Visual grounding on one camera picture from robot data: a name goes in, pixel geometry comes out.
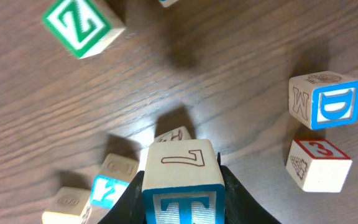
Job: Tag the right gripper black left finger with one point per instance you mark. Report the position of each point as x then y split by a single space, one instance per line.
129 209

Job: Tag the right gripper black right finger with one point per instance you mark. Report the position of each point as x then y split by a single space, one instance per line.
240 206

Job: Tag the blue T block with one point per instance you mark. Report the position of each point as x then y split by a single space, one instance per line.
183 183

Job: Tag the blue 2 block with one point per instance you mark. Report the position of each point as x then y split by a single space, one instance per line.
114 177

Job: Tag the yellow S block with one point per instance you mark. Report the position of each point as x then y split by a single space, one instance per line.
69 206

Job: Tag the yellow K block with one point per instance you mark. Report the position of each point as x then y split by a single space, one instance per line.
176 134

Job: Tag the red block far top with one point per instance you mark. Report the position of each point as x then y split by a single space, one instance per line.
318 165

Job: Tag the blue D block upper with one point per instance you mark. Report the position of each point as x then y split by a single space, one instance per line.
323 100

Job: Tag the green Z block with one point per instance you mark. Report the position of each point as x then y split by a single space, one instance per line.
84 27

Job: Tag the blue 5 block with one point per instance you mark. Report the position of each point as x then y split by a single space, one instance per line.
167 3

